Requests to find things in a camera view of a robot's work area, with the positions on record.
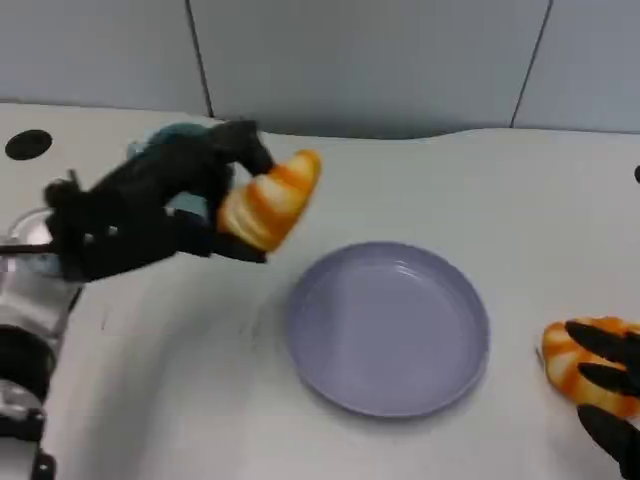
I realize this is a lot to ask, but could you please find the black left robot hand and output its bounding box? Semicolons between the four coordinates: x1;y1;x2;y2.
43;118;277;285

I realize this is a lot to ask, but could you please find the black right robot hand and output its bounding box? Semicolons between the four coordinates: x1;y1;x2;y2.
564;320;640;480

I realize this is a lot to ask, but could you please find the orange white toy bread roll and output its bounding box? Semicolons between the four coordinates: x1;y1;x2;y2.
216;148;323;254
541;315;640;418

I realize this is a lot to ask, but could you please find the pale green mug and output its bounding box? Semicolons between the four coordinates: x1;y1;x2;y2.
126;121;214;224

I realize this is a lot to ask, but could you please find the lilac plate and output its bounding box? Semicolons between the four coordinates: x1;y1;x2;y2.
285;241;491;418

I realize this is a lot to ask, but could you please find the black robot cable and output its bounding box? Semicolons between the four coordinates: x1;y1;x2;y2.
0;242;56;256

